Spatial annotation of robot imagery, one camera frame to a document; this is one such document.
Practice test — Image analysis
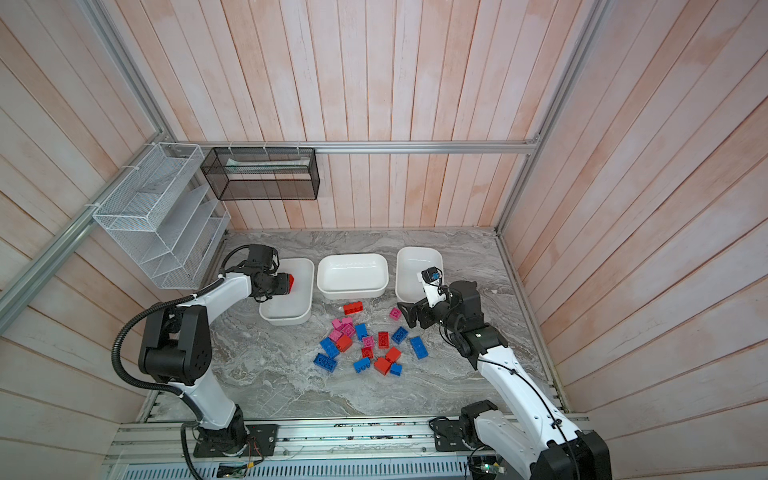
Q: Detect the blue long lego brick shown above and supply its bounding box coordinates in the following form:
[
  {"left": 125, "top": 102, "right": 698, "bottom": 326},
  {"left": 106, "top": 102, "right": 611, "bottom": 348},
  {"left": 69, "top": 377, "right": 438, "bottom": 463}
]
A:
[
  {"left": 409, "top": 336, "right": 429, "bottom": 360},
  {"left": 320, "top": 337, "right": 340, "bottom": 359},
  {"left": 313, "top": 353, "right": 338, "bottom": 373}
]

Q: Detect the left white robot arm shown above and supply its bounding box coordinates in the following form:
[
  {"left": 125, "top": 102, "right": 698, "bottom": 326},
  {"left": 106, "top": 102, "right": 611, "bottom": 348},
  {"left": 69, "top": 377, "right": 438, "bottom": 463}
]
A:
[{"left": 111, "top": 244, "right": 293, "bottom": 456}]

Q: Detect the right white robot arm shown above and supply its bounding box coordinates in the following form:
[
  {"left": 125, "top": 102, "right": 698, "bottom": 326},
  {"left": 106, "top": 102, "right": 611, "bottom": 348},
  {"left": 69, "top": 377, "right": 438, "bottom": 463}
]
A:
[{"left": 397, "top": 280, "right": 613, "bottom": 479}]

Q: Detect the right white plastic bin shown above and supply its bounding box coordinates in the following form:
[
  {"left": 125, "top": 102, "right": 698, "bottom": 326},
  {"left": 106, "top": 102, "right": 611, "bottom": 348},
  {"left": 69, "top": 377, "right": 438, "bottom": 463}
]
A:
[{"left": 395, "top": 246, "right": 443, "bottom": 303}]

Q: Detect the white plastic bin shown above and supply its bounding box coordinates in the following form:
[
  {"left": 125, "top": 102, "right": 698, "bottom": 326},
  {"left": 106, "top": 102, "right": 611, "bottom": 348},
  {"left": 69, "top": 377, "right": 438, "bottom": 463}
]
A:
[
  {"left": 317, "top": 253, "right": 389, "bottom": 300},
  {"left": 259, "top": 258, "right": 315, "bottom": 327},
  {"left": 395, "top": 246, "right": 443, "bottom": 303}
]

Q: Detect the red long lego brick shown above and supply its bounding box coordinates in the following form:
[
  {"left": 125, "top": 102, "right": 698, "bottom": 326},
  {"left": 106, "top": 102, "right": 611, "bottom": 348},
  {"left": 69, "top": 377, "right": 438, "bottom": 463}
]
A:
[{"left": 343, "top": 301, "right": 364, "bottom": 316}]

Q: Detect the left white plastic bin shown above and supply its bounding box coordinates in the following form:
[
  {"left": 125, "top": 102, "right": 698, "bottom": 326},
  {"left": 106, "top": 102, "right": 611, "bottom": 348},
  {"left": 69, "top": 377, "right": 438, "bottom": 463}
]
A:
[{"left": 259, "top": 258, "right": 315, "bottom": 327}]

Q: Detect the middle white plastic bin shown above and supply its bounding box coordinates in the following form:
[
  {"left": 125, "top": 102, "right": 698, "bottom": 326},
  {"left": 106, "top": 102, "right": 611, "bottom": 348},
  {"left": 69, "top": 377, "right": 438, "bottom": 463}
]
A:
[{"left": 317, "top": 253, "right": 389, "bottom": 300}]

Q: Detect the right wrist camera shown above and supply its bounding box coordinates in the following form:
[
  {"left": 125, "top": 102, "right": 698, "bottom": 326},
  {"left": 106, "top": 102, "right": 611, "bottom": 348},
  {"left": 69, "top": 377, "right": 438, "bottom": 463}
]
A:
[{"left": 421, "top": 266, "right": 443, "bottom": 287}]

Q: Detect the black wire mesh basket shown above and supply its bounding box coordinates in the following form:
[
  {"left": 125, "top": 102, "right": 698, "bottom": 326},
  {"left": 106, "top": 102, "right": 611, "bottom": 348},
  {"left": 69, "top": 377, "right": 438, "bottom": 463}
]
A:
[{"left": 201, "top": 146, "right": 321, "bottom": 201}]

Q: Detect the white wire mesh shelf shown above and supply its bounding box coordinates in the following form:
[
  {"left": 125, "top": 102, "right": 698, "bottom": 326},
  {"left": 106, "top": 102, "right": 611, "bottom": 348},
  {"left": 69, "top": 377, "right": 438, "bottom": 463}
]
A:
[{"left": 94, "top": 143, "right": 230, "bottom": 290}]

